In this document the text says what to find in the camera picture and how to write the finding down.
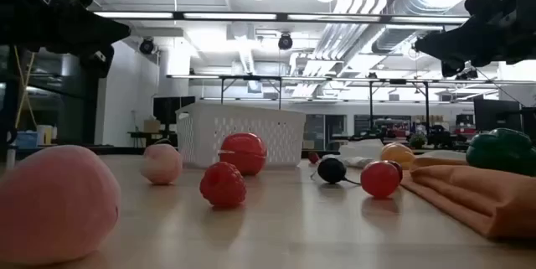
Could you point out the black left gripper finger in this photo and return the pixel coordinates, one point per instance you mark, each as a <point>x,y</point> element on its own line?
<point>104,30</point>
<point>102,61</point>

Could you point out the white cloth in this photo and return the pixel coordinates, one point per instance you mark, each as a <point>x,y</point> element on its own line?
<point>360,149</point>

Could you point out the black beam with light strips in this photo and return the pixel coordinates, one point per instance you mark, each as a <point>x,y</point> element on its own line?
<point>138,15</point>

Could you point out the dark red toy cherry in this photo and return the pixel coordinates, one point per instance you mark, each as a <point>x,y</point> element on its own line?
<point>313,158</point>
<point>400,170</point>

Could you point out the white container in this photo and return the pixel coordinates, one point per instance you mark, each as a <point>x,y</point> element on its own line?
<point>44,135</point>

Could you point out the orange cloth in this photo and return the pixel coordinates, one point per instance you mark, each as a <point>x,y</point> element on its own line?
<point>481,202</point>

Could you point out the black ceiling camera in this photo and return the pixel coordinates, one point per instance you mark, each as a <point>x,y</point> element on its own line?
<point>285,41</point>
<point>146,46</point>

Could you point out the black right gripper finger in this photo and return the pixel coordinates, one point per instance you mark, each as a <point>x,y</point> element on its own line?
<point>452,68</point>
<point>452,42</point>

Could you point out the black monitor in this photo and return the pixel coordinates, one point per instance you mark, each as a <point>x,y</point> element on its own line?
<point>496,114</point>
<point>167,110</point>

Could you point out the orange toy bell pepper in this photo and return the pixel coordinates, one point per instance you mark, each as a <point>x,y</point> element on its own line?
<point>398,153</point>

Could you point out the green toy bell pepper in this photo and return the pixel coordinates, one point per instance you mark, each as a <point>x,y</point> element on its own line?
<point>502,151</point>

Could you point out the cardboard box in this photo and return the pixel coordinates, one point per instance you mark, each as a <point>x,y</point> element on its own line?
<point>151,125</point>

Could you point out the pink toy peach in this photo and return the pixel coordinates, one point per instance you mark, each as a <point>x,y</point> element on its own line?
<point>54,206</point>
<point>161,164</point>

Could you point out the blue bin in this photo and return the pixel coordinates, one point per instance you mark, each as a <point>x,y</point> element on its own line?
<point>27,139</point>

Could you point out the red toy raspberry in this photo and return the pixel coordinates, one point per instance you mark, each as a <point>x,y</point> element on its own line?
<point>222,185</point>

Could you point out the white perforated plastic basket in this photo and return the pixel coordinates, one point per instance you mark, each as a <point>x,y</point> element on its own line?
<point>251,135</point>

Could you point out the red toy tomato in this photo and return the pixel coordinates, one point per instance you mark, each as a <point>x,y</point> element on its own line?
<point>245,151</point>

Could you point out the bright red toy cherry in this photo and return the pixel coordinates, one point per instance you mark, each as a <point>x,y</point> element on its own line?
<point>380,179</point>

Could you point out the black workstation frame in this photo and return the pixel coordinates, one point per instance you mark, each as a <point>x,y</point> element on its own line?
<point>251,78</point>
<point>398,81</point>

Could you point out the black toy cherry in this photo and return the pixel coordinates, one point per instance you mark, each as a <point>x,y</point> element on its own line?
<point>331,170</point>

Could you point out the small potted plant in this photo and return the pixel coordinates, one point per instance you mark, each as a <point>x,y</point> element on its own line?
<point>417,140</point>

